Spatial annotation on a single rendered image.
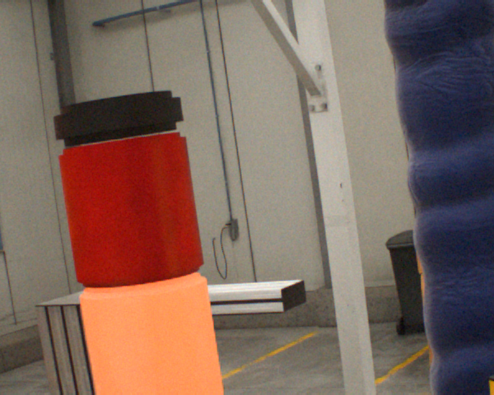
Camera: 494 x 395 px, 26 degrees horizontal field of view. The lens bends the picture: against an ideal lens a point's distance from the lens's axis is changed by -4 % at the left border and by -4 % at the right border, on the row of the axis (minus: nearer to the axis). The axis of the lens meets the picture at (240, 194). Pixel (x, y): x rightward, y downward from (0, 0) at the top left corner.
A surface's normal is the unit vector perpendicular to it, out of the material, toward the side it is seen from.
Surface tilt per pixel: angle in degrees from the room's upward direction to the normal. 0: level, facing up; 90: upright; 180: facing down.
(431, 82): 80
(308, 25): 90
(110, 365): 90
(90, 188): 90
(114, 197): 90
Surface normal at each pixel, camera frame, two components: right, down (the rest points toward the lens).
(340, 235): -0.51, 0.11
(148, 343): 0.11, 0.04
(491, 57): 0.44, -0.18
